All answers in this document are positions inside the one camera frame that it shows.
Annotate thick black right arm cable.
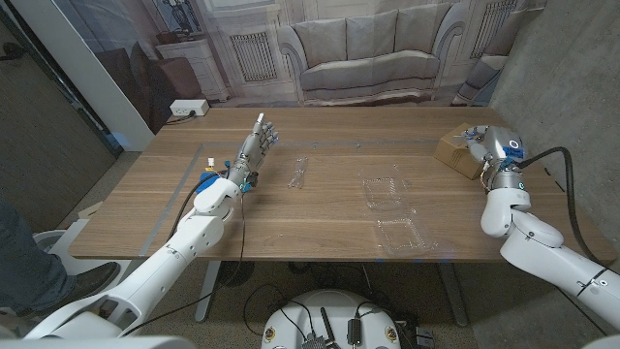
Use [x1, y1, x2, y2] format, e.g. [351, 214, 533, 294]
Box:
[512, 146, 611, 268]

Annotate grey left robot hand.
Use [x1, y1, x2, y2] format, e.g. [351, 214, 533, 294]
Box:
[226, 112, 280, 184]

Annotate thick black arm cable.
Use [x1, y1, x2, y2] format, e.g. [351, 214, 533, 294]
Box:
[512, 146, 611, 268]
[167, 169, 224, 241]

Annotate person in blue jeans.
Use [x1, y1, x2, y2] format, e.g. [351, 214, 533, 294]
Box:
[0, 196, 122, 316]

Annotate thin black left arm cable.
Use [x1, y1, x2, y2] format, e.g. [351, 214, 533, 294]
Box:
[120, 186, 246, 338]

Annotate brown cardboard packing box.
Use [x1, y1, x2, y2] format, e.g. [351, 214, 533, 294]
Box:
[433, 122, 485, 180]

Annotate printed living room backdrop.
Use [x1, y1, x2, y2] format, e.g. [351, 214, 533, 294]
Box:
[50, 0, 548, 135]

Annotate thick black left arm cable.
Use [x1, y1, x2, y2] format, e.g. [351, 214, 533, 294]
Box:
[167, 169, 224, 241]

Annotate black power adapter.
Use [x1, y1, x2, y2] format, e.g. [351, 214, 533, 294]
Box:
[347, 317, 362, 348]

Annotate clear plastic clamshell container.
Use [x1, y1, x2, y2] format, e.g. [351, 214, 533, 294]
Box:
[360, 164, 440, 257]

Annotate black power strip cord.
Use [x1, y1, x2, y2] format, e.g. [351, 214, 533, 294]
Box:
[164, 110, 198, 126]

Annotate white power strip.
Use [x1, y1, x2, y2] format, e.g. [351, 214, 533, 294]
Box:
[169, 98, 210, 117]

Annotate grey table leg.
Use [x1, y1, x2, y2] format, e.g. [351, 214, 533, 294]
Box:
[194, 260, 222, 324]
[438, 261, 470, 329]

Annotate black antenna stick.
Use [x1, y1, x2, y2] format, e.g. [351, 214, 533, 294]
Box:
[319, 306, 338, 348]

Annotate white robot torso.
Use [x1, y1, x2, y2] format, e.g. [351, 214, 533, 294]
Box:
[261, 289, 402, 349]

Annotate black floor cables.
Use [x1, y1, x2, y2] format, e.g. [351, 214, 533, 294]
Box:
[241, 283, 311, 340]

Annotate black round floor disc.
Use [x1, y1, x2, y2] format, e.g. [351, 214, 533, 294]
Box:
[217, 260, 256, 287]

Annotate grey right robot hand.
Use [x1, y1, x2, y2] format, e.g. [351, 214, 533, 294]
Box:
[459, 124, 527, 174]

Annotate white floor stand base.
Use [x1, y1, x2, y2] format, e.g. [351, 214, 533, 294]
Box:
[33, 217, 132, 292]

